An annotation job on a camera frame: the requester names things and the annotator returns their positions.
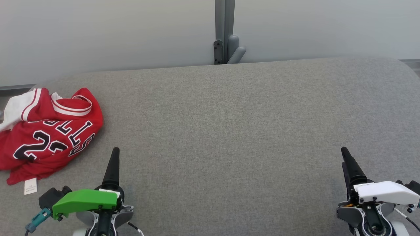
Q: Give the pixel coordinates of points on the grey metal partition post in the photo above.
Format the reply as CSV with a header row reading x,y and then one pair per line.
x,y
224,26

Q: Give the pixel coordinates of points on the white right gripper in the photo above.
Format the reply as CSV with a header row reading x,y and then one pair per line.
x,y
384,193

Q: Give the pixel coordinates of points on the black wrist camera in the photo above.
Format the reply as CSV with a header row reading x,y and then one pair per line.
x,y
49,196
411,186

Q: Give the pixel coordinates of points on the red basketball jersey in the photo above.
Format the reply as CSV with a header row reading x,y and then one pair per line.
x,y
49,137

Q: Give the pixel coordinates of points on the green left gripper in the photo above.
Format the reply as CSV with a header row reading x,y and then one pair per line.
x,y
85,200

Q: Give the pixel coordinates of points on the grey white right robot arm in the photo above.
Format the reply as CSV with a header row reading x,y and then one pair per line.
x,y
347,213

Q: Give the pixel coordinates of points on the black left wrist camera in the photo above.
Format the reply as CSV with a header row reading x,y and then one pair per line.
x,y
49,196

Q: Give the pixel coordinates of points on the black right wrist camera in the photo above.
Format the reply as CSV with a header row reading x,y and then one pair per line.
x,y
411,186

